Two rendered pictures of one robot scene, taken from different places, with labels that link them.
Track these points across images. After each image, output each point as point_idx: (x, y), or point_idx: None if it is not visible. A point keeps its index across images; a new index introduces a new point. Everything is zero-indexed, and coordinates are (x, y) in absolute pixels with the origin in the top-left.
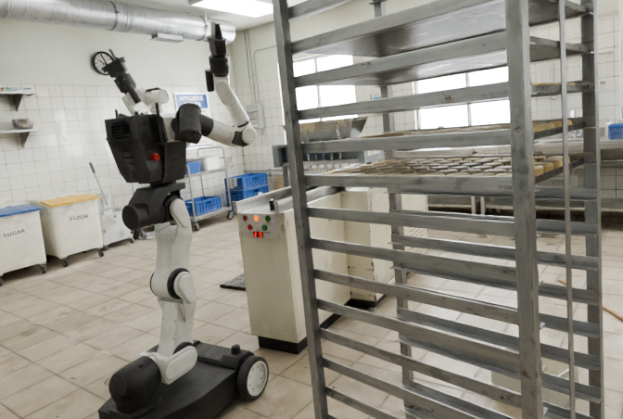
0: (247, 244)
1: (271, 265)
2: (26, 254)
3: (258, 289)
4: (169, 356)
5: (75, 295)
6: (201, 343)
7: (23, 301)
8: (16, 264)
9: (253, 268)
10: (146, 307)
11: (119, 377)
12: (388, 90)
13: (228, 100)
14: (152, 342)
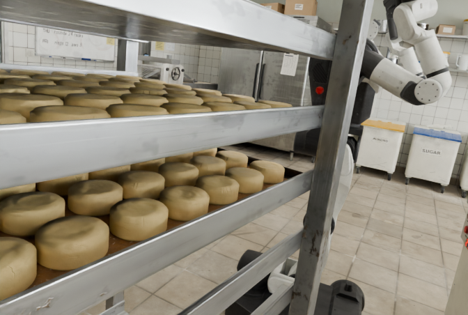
0: (465, 250)
1: (467, 296)
2: (433, 171)
3: (451, 313)
4: (288, 274)
5: (424, 217)
6: (356, 303)
7: (394, 199)
8: (423, 175)
9: (458, 283)
10: (441, 260)
11: (244, 253)
12: None
13: (406, 36)
14: (384, 281)
